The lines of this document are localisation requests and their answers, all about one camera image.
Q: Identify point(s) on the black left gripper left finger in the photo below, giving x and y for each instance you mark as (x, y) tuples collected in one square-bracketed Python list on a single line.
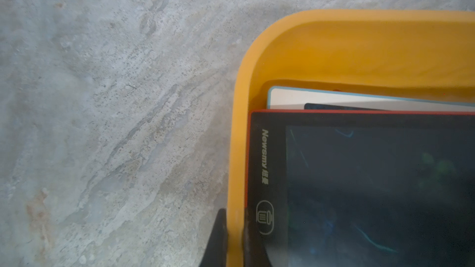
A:
[(216, 249)]

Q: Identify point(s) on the yellow plastic storage box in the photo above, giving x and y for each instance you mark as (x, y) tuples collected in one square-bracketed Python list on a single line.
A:
[(413, 54)]

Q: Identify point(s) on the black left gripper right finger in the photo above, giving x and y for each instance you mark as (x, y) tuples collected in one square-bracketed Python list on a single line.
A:
[(255, 254)]

